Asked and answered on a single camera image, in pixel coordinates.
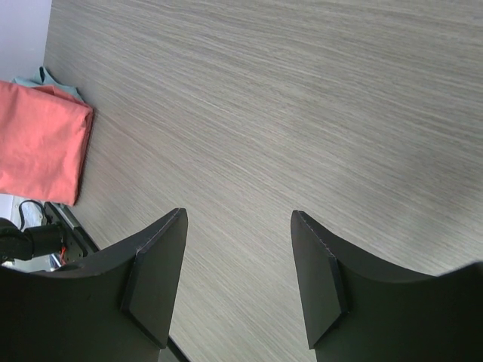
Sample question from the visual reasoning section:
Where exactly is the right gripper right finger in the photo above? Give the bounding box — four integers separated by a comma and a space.
291, 210, 482, 361

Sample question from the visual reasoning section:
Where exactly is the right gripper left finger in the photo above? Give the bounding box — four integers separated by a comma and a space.
1, 208, 188, 361

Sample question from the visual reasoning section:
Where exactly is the salmon pink t-shirt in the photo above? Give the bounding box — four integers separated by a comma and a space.
1, 81, 94, 206

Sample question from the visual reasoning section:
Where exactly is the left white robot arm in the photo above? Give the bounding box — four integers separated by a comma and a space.
1, 200, 66, 264

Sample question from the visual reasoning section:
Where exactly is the folded blue t-shirt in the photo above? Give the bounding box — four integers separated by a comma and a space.
11, 66, 83, 101

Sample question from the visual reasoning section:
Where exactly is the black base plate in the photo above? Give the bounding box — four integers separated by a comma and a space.
45, 203, 100, 265

